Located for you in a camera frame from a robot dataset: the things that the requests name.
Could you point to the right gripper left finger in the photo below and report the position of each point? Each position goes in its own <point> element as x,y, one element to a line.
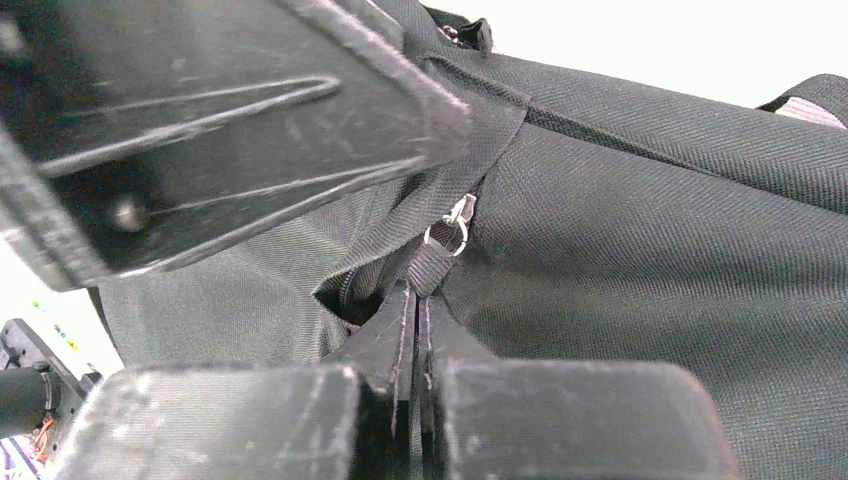
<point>382,352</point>

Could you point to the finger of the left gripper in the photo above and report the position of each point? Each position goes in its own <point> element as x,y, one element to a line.
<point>142,136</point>
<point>375,19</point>

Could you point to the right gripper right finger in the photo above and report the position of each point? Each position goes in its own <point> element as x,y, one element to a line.
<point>440,339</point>

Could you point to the black backpack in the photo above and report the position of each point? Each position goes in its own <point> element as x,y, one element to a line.
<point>594,218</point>

